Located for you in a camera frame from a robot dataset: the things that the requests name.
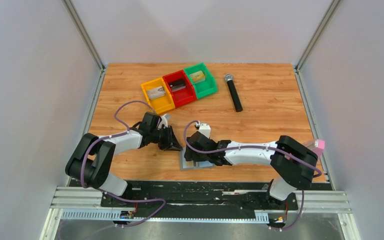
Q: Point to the aluminium frame post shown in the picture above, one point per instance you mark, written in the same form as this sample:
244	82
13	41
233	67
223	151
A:
74	15
298	68

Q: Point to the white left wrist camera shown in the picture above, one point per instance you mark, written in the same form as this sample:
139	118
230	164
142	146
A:
164	121

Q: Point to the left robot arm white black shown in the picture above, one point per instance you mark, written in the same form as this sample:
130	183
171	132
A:
91	160

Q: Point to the pink card stand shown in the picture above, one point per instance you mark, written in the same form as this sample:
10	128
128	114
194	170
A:
317	146

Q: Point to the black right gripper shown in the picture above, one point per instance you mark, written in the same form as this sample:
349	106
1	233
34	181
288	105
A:
190	156

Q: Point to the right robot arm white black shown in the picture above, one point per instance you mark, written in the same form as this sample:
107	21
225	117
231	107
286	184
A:
295	163

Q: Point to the green plastic bin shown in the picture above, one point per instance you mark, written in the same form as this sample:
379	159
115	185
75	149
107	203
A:
203	88

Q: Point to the right aluminium frame post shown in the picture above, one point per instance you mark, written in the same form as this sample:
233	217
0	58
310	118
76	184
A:
298	68

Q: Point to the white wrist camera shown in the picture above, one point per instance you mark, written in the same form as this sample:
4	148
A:
164	121
204	129

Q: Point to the red plastic bin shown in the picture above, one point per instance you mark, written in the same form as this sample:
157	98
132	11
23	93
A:
182	97

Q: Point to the black handheld microphone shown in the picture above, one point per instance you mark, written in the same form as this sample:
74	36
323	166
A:
229	79

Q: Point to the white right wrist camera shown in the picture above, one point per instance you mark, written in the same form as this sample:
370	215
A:
204	129

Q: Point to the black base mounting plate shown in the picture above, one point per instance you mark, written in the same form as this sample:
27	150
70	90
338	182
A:
200	199

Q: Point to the black card in red bin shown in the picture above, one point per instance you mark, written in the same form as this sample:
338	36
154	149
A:
177	85

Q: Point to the silver card in yellow bin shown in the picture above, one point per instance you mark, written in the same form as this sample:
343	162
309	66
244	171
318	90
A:
156	92

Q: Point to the yellow plastic bin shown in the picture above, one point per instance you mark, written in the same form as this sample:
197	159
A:
162	104

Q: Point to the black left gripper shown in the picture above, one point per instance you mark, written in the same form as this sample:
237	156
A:
171	143

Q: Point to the grey card holder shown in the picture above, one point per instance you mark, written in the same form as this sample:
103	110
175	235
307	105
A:
200	165

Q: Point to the gold card in green bin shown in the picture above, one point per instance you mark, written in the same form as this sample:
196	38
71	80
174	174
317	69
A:
197	77

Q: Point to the left aluminium frame post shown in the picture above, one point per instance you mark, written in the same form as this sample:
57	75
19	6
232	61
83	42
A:
74	15

